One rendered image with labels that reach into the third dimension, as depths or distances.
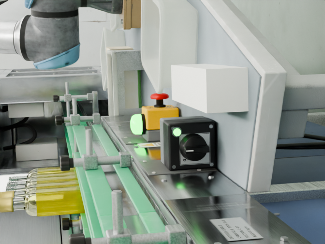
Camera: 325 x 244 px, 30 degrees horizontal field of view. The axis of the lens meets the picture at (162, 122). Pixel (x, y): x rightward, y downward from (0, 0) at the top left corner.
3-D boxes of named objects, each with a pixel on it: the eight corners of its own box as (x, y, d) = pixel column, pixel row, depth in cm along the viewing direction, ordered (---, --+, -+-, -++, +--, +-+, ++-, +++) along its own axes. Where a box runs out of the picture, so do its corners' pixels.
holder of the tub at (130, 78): (138, 135, 195) (113, 137, 194) (135, 49, 191) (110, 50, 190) (146, 144, 179) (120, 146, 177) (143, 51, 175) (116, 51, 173)
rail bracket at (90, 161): (130, 163, 116) (60, 168, 114) (129, 125, 115) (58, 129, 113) (133, 168, 112) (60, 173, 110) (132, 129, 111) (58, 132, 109)
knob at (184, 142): (206, 159, 101) (211, 163, 97) (179, 160, 100) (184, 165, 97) (205, 132, 100) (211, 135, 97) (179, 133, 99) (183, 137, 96)
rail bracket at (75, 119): (101, 154, 175) (57, 157, 173) (98, 96, 173) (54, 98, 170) (102, 156, 172) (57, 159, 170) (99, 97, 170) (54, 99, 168)
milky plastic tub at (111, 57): (135, 119, 195) (108, 120, 193) (133, 49, 191) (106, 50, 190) (144, 127, 178) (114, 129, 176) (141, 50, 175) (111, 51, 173)
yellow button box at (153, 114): (174, 135, 136) (142, 137, 135) (174, 102, 135) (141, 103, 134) (181, 140, 129) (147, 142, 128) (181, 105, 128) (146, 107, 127)
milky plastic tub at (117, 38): (122, 50, 235) (99, 51, 234) (127, 22, 214) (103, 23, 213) (125, 92, 230) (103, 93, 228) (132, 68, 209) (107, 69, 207)
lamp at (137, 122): (142, 132, 133) (129, 133, 133) (142, 112, 133) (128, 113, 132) (146, 135, 129) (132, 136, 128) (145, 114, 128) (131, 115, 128)
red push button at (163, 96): (149, 108, 133) (148, 92, 132) (167, 107, 133) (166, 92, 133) (152, 110, 129) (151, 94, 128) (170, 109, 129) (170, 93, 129)
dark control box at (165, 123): (206, 159, 109) (160, 162, 108) (205, 115, 108) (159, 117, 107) (219, 168, 101) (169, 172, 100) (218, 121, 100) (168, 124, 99)
